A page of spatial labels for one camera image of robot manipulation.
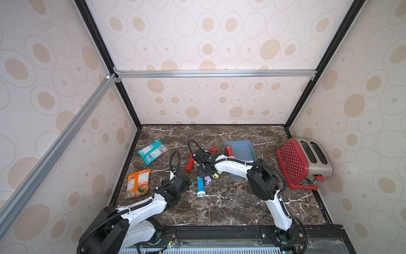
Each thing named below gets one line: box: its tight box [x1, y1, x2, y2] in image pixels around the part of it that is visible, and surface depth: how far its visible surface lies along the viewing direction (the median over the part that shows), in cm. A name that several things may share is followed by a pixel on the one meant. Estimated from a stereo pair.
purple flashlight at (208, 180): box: [204, 175, 212, 186], surface depth 91 cm
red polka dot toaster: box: [275, 137, 334, 191], surface depth 85 cm
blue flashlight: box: [196, 176, 206, 198], surface depth 89 cm
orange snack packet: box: [125, 169, 152, 199], surface depth 89 cm
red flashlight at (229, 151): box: [225, 144, 235, 159], surface depth 105 cm
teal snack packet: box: [137, 139, 169, 166], surface depth 105 cm
